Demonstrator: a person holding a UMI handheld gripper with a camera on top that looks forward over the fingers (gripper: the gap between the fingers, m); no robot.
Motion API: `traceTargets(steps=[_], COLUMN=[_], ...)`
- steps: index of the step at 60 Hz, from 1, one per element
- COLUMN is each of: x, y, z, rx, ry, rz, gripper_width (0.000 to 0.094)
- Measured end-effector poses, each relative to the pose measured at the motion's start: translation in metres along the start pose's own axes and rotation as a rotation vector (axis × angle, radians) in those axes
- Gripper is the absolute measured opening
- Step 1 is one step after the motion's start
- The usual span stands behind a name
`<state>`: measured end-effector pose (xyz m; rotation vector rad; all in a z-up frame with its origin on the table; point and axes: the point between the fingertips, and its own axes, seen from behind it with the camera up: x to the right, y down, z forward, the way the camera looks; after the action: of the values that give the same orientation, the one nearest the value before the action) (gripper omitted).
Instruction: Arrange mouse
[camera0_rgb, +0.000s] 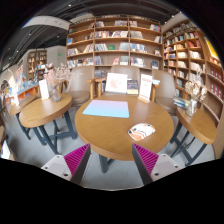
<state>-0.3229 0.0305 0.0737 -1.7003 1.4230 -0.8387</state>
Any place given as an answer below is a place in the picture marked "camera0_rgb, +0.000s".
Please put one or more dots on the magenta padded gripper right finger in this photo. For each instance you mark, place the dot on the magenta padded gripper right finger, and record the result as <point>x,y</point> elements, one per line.
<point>152,166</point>

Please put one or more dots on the stack of books right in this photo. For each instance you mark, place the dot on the stack of books right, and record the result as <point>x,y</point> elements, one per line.
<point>180,102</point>

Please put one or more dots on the beige chair centre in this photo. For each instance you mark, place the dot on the beige chair centre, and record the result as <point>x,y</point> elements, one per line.
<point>133,73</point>

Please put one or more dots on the beige chair right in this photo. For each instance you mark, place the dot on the beige chair right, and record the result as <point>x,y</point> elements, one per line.
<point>165,94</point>

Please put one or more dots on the light blue mouse pad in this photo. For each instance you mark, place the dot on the light blue mouse pad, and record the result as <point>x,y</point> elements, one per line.
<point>107,108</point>

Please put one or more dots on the white picture display card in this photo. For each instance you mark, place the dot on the white picture display card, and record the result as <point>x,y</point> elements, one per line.
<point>116,82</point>

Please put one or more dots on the white orange patterned mouse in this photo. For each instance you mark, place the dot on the white orange patterned mouse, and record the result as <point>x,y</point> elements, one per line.
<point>140,131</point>

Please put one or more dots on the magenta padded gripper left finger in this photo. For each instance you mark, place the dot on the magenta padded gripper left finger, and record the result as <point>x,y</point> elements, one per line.
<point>70,167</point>

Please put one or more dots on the book standing on table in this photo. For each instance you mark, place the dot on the book standing on table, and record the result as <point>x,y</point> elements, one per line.
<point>132,87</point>

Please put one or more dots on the beige chair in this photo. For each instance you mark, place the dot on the beige chair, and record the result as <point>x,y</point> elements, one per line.
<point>165,94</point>
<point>133,73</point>
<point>79,84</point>

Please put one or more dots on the round wooden left table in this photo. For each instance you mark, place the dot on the round wooden left table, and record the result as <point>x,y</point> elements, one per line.
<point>40,112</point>

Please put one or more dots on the large wooden bookshelf centre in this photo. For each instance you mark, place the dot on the large wooden bookshelf centre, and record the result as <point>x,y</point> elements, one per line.
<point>104,41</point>

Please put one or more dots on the right glass flower vase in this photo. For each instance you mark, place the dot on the right glass flower vase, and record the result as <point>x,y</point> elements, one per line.
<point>198,92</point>

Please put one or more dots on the round wooden right table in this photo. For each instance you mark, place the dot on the round wooden right table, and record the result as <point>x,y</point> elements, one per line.
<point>200,126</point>

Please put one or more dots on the glass flower vase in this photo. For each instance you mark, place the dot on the glass flower vase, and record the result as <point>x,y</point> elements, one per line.
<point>198,92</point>
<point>54,76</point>

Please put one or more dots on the white menu sign stand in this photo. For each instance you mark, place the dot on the white menu sign stand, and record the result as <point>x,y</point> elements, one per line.
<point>145,88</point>

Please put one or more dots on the wooden bookshelf right wall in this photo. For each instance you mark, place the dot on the wooden bookshelf right wall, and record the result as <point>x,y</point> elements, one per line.
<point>187,50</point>

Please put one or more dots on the left glass flower vase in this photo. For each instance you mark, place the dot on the left glass flower vase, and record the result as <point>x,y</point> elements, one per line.
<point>54,76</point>

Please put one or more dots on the beige chair left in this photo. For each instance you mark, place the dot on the beige chair left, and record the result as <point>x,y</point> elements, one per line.
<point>79,84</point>

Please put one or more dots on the white sign on left table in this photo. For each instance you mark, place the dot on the white sign on left table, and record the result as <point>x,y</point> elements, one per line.
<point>44,89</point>

